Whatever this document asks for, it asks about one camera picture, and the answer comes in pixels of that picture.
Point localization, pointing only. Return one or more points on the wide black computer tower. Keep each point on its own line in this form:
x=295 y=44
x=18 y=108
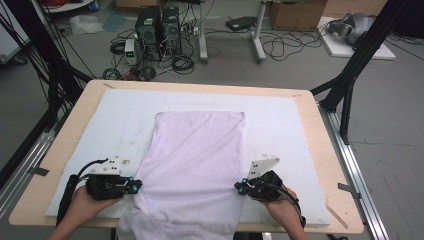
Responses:
x=147 y=31

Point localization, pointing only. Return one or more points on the clear plastic bag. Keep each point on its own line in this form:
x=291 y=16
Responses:
x=86 y=24

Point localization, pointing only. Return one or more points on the narrow black computer tower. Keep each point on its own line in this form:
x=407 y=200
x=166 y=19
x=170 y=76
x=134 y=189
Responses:
x=171 y=30

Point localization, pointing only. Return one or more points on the teal floor sheet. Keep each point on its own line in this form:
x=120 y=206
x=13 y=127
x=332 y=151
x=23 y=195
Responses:
x=115 y=20

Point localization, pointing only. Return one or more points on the flat black device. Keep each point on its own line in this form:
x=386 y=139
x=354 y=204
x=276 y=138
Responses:
x=240 y=23

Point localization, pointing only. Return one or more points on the pale pink patterned towel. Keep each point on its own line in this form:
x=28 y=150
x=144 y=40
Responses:
x=193 y=160

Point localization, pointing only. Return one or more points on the black tape strip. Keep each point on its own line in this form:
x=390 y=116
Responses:
x=41 y=171

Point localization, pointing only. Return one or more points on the white desk leg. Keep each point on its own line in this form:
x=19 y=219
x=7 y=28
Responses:
x=258 y=40
x=203 y=36

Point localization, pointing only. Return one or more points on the black metal frame stand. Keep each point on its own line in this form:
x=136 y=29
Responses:
x=346 y=76

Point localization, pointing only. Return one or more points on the white grid foam mat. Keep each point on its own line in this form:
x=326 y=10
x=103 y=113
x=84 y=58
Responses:
x=276 y=126

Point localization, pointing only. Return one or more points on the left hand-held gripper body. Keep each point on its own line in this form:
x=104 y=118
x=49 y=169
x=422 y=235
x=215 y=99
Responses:
x=105 y=188

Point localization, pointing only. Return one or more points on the grey rounded device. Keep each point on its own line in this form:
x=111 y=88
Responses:
x=356 y=26

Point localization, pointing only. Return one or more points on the grey tape strip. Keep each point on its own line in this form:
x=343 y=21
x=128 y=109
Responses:
x=348 y=189

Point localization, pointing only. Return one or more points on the thin wooden stick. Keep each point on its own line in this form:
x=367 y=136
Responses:
x=336 y=215

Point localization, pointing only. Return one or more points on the white floor board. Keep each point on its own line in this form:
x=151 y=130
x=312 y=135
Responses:
x=340 y=50

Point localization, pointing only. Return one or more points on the large cardboard box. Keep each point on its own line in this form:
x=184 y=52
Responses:
x=296 y=15

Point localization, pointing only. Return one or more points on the light wooden table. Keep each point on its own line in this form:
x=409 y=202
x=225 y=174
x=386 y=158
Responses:
x=325 y=160

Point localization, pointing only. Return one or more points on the person's right hand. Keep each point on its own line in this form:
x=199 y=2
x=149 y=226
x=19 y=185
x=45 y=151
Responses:
x=283 y=210

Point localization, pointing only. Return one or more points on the white power supply unit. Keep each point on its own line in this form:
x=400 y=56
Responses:
x=130 y=51

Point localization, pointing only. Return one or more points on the aluminium rail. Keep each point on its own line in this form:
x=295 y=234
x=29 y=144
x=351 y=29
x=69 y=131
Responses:
x=30 y=160
x=356 y=180

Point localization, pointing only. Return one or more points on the person's left hand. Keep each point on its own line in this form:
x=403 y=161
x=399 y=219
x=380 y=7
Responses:
x=86 y=208

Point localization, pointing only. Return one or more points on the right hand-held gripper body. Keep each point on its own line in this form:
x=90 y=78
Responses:
x=265 y=186

